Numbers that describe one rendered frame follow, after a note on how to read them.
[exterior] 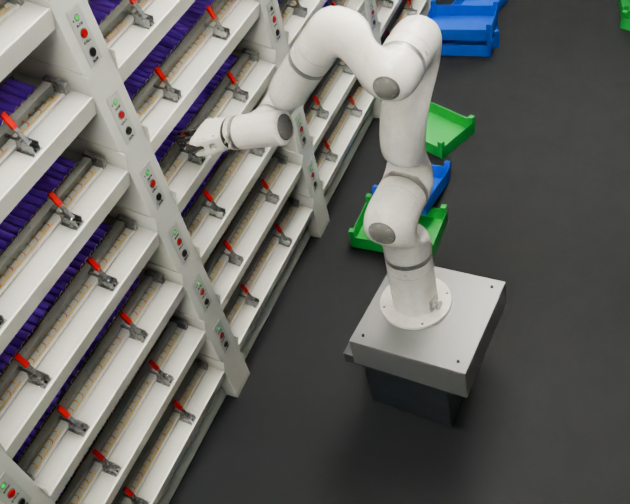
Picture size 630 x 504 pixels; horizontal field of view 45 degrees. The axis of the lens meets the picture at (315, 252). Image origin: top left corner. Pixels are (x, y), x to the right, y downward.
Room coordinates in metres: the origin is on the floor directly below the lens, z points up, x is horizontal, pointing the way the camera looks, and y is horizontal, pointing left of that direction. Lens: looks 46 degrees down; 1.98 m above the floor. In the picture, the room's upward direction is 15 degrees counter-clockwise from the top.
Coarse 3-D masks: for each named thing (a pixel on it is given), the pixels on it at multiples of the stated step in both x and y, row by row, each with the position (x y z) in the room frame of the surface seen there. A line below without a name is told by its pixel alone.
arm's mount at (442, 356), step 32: (384, 288) 1.34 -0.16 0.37; (480, 288) 1.25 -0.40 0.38; (384, 320) 1.23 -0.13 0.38; (448, 320) 1.17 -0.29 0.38; (480, 320) 1.14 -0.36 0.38; (352, 352) 1.19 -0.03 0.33; (384, 352) 1.13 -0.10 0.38; (416, 352) 1.10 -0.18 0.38; (448, 352) 1.07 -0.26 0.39; (480, 352) 1.08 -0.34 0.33; (448, 384) 1.03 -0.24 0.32
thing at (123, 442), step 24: (168, 336) 1.36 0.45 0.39; (192, 336) 1.36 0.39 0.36; (144, 360) 1.30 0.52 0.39; (168, 360) 1.30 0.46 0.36; (192, 360) 1.31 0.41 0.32; (144, 384) 1.24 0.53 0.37; (168, 384) 1.22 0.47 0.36; (120, 408) 1.16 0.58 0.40; (144, 408) 1.17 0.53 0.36; (120, 432) 1.11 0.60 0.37; (144, 432) 1.10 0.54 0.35; (96, 456) 1.02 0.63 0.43; (120, 456) 1.05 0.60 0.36; (72, 480) 0.99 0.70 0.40; (96, 480) 1.00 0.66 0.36; (120, 480) 1.00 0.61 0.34
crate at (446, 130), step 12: (432, 108) 2.49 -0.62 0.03; (444, 108) 2.43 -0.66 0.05; (432, 120) 2.44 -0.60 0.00; (444, 120) 2.42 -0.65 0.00; (456, 120) 2.38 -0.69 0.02; (468, 120) 2.31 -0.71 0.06; (432, 132) 2.37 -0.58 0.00; (444, 132) 2.35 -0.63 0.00; (456, 132) 2.33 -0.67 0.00; (468, 132) 2.28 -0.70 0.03; (432, 144) 2.24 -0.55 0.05; (444, 144) 2.21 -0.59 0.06; (456, 144) 2.25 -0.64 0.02; (444, 156) 2.21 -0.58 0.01
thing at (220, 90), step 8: (240, 56) 1.97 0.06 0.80; (248, 56) 1.98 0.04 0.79; (240, 64) 1.94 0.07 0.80; (232, 72) 1.90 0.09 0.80; (224, 80) 1.87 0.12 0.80; (216, 88) 1.84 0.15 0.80; (224, 88) 1.84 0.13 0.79; (216, 96) 1.81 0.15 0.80; (208, 104) 1.78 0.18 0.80; (200, 112) 1.75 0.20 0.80; (208, 112) 1.76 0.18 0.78; (216, 112) 1.76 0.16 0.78; (192, 120) 1.72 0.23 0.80; (200, 120) 1.72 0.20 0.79; (176, 144) 1.64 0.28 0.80; (176, 152) 1.61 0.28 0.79; (168, 160) 1.58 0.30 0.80; (168, 168) 1.57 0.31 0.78
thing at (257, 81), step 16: (240, 48) 2.02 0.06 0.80; (256, 48) 1.99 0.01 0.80; (256, 64) 1.96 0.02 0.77; (272, 64) 1.96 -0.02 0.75; (240, 80) 1.90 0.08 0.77; (256, 80) 1.89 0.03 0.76; (224, 96) 1.84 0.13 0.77; (256, 96) 1.85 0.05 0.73; (224, 112) 1.77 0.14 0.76; (240, 112) 1.77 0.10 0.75; (176, 160) 1.61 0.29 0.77; (208, 160) 1.60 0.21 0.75; (176, 176) 1.55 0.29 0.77; (192, 176) 1.55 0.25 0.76; (176, 192) 1.50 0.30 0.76; (192, 192) 1.52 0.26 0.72
